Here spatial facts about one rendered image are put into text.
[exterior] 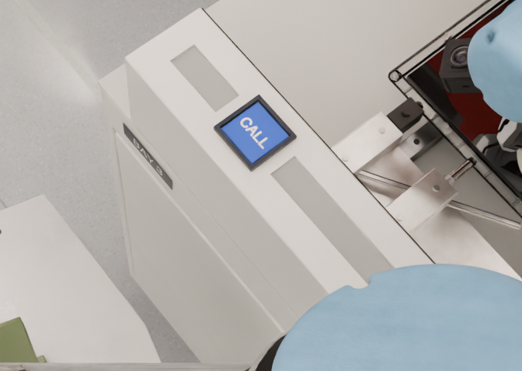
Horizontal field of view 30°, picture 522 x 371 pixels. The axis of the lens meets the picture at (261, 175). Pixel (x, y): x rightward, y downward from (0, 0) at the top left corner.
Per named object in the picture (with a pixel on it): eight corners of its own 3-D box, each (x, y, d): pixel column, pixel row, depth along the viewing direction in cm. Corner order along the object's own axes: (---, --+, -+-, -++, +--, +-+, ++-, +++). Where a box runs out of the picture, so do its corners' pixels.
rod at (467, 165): (467, 157, 100) (471, 152, 99) (476, 168, 100) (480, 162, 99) (435, 183, 99) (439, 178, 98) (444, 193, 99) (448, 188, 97)
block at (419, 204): (428, 178, 100) (435, 166, 97) (451, 202, 99) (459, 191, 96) (371, 223, 97) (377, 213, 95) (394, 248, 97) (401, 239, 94)
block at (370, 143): (376, 122, 102) (381, 109, 99) (398, 145, 101) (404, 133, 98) (318, 165, 99) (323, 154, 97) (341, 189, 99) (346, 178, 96)
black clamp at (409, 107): (406, 105, 102) (412, 94, 100) (420, 120, 102) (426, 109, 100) (381, 123, 101) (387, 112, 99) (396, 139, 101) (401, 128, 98)
